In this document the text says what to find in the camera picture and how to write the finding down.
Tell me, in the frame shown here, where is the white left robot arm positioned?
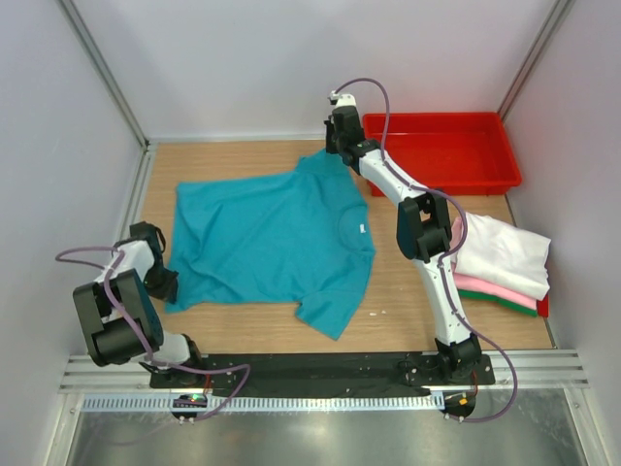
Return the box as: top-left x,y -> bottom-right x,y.
73,221 -> 206,388

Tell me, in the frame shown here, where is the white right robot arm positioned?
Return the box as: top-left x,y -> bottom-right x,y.
324,94 -> 482,384

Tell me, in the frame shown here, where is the green folded t shirt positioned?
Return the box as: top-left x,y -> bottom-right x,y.
458,289 -> 539,317

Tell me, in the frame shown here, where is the aluminium frame rail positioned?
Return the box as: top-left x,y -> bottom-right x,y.
58,349 -> 590,393

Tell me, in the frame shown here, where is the red plastic bin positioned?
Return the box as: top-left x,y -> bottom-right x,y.
362,113 -> 522,196

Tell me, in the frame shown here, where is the white folded t shirt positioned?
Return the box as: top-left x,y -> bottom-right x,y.
450,213 -> 551,301

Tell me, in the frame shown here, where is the pink folded t shirt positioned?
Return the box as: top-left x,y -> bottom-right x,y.
450,256 -> 538,309

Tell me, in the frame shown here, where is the white slotted cable duct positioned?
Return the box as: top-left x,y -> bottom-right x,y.
82,392 -> 444,414

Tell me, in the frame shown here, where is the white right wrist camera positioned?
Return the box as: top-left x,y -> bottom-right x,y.
328,90 -> 357,108

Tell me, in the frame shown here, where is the teal t shirt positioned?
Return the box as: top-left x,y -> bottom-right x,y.
165,150 -> 376,340

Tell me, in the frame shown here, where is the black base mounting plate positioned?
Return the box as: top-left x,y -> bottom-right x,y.
147,351 -> 496,399

